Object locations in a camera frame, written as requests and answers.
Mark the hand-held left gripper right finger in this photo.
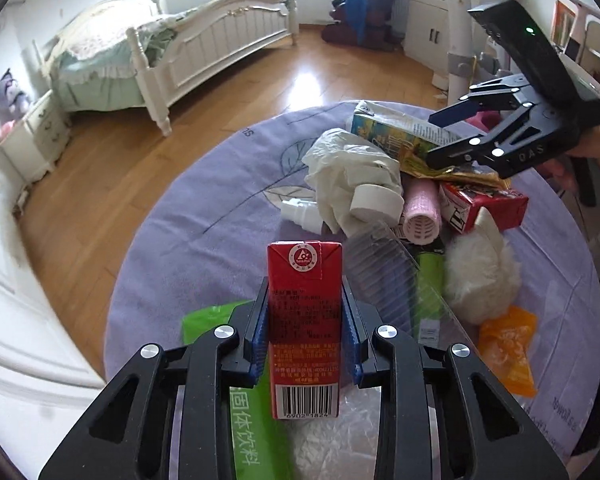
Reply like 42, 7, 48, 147
340, 280, 571, 480

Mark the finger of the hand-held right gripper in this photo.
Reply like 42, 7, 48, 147
425, 104, 549, 179
428, 74, 536, 128

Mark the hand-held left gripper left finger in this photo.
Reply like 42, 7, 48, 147
39, 280, 272, 480

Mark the gold foil wrapper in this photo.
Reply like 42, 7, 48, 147
399, 152, 511, 191

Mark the red drink carton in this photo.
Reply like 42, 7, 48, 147
266, 240, 343, 420

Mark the white plastic bag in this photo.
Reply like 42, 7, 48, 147
301, 128, 406, 235

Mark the pink cloth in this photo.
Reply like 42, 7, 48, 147
467, 112, 501, 134

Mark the red white box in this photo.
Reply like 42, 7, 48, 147
439, 182, 529, 235

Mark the green yellow carton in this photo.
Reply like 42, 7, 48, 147
350, 100, 463, 161

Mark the white grey floor stand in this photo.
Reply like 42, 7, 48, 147
432, 0, 511, 93

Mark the pink hair roller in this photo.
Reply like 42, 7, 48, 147
399, 177, 442, 246

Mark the clear ribbed plastic tray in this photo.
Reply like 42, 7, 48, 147
347, 225, 453, 346

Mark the white cabinet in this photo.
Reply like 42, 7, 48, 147
404, 0, 486, 73

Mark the green tube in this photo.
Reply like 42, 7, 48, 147
414, 250, 448, 346

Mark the green drink powder packet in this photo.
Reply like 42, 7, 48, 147
181, 300, 293, 480

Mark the clear plastic bag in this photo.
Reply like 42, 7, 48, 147
286, 385, 387, 480

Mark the white fluffy toy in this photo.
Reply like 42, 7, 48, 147
442, 207, 523, 323

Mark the purple tablecloth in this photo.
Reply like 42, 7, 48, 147
102, 100, 600, 480

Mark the white spray bottle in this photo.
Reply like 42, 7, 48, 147
280, 198, 331, 233

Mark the dark massage chair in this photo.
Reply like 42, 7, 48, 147
321, 0, 413, 51

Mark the orange snack wrapper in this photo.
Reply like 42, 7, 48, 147
477, 306, 538, 400

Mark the white wardrobe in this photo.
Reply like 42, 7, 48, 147
0, 180, 106, 411

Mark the white bed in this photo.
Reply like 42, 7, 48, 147
42, 0, 301, 136

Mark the white nightstand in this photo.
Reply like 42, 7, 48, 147
0, 90, 73, 186

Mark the purple plush toy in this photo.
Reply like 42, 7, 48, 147
0, 69, 31, 116

